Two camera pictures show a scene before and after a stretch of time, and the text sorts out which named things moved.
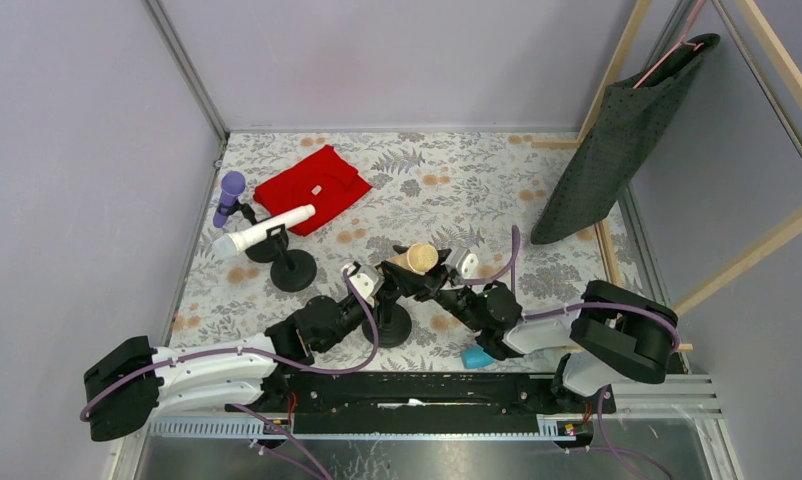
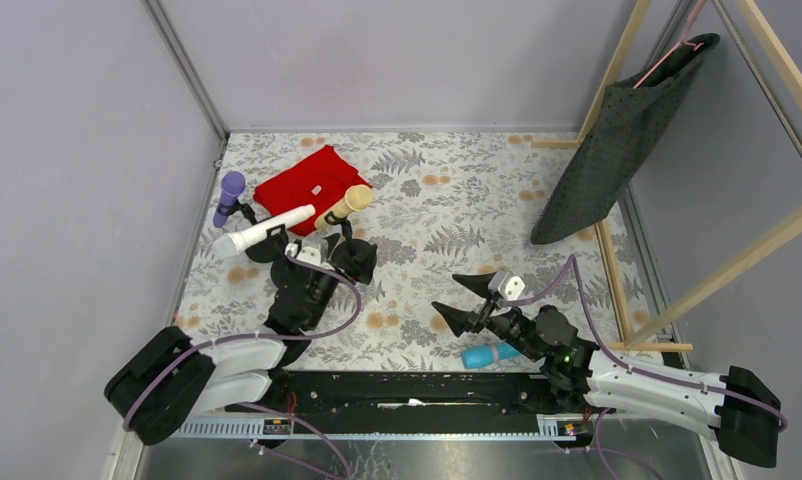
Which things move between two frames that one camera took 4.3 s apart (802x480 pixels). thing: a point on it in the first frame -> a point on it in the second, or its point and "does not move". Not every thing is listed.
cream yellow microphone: x=420 y=258 -> x=357 y=198
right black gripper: x=446 y=275 -> x=478 y=315
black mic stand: x=393 y=322 -> x=355 y=257
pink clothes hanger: x=698 y=6 does not move
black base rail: x=420 y=402 does not move
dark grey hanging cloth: x=611 y=155 does not move
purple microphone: x=232 y=185 does not move
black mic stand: x=292 y=270 does not move
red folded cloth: x=323 y=179 does not move
